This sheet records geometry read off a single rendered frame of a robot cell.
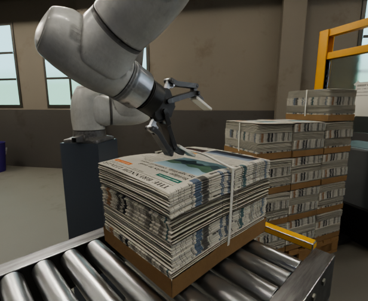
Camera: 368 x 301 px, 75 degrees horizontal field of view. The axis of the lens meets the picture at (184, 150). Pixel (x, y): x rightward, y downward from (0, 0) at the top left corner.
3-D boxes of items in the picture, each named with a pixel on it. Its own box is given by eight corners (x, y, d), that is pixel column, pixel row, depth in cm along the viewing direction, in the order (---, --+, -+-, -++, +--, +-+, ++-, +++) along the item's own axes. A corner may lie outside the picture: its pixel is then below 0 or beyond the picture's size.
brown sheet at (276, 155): (223, 150, 183) (223, 144, 182) (254, 148, 194) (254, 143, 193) (255, 160, 149) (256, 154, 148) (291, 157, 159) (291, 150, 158)
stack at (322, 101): (275, 236, 220) (286, 91, 196) (299, 229, 231) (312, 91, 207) (312, 260, 185) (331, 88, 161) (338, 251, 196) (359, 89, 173)
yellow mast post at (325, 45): (301, 217, 257) (319, 31, 223) (307, 215, 260) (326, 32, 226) (309, 220, 249) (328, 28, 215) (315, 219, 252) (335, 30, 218)
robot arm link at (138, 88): (101, 98, 51) (124, 111, 55) (123, 97, 45) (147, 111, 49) (117, 61, 53) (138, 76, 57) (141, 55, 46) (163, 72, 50)
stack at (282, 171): (152, 269, 175) (149, 157, 159) (275, 235, 220) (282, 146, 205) (170, 310, 140) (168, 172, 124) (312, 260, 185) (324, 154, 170)
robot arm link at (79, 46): (105, 111, 47) (150, 65, 42) (18, 64, 37) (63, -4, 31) (104, 79, 54) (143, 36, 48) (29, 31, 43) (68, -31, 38)
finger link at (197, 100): (188, 98, 64) (189, 96, 65) (204, 110, 69) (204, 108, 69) (196, 98, 62) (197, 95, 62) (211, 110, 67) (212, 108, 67)
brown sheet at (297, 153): (255, 148, 193) (255, 143, 192) (282, 146, 204) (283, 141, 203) (292, 157, 159) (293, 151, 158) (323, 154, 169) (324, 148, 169)
